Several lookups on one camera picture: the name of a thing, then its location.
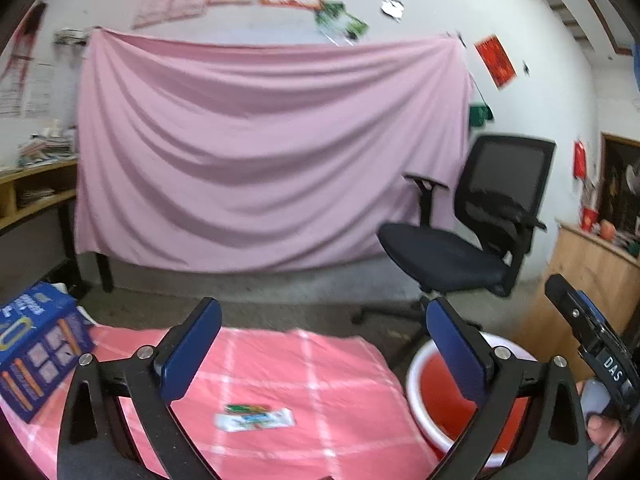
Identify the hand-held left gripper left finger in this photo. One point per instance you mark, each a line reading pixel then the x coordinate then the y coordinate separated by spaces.
pixel 192 350

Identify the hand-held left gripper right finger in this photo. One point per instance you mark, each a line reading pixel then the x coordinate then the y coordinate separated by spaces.
pixel 450 345

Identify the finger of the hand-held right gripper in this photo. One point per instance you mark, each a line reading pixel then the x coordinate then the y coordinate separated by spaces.
pixel 565 300
pixel 595 310

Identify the red basin with white rim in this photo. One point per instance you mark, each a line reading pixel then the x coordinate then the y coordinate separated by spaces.
pixel 440 395

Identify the white colourful snack wrapper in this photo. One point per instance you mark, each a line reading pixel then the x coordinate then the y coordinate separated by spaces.
pixel 255 419

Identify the person's right hand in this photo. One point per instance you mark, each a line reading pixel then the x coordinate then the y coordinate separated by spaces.
pixel 605 432

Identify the light wooden cabinet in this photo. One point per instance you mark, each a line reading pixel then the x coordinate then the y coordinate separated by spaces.
pixel 575 260

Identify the teal cup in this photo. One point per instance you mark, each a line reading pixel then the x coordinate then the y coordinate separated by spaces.
pixel 634 248

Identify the stack of books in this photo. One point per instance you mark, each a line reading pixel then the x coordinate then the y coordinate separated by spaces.
pixel 627 237

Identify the orange fruit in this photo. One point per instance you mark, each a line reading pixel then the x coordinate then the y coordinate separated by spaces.
pixel 608 229

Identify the red paper cup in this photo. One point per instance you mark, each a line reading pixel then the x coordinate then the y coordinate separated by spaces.
pixel 589 218

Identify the black mesh office chair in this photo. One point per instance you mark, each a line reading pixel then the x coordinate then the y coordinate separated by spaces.
pixel 440 255

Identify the pink checked tablecloth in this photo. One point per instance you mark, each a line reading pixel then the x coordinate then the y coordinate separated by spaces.
pixel 300 385

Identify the red hanging ornament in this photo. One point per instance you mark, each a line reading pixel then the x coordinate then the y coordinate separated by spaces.
pixel 579 160

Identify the blue printed cardboard box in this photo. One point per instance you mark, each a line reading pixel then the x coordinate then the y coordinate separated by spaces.
pixel 45 340

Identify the pink hanging bed sheet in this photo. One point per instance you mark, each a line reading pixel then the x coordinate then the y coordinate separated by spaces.
pixel 250 160

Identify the green hanging bag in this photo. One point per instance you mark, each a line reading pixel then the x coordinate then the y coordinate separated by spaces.
pixel 480 115

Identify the wooden desk with shelves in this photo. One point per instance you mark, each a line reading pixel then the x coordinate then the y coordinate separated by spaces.
pixel 30 180

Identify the stack of papers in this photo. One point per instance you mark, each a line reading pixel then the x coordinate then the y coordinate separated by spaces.
pixel 47 147

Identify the blue polka dot cloth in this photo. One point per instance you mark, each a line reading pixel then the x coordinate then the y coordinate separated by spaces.
pixel 636 60

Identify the black metal table frame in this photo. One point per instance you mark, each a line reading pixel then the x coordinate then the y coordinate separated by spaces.
pixel 103 272

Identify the dark wooden door frame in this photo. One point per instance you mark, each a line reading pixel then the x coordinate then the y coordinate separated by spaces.
pixel 620 180

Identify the red square wall poster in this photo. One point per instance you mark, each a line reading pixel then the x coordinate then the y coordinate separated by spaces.
pixel 495 60

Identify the white wall paper sheet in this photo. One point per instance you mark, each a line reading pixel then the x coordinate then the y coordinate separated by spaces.
pixel 40 90

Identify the wall shelf with clutter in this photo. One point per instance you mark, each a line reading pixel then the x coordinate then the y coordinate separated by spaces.
pixel 70 37

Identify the red figure wall scroll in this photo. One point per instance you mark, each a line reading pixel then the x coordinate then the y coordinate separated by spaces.
pixel 22 55

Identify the silver foil wall decoration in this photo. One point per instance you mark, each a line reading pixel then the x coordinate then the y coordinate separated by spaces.
pixel 392 6

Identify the green wall poster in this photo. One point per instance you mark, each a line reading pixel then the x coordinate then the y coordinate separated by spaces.
pixel 340 20

